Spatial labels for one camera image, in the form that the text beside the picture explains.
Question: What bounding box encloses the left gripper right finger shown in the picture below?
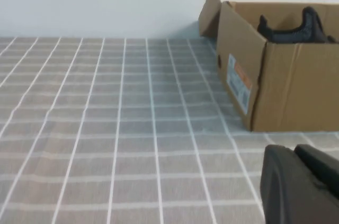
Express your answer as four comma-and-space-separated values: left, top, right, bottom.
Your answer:
293, 144, 339, 200

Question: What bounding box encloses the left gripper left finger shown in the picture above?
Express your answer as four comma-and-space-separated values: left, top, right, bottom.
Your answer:
260, 144, 339, 224

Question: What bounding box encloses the black knit sneaker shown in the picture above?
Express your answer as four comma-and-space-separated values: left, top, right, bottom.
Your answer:
257, 6, 339, 44

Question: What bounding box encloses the brown cardboard shoe box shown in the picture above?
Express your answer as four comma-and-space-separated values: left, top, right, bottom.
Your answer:
198, 0, 339, 132

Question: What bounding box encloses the grey white-grid tablecloth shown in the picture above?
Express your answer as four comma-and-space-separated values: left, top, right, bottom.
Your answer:
0, 35, 339, 224

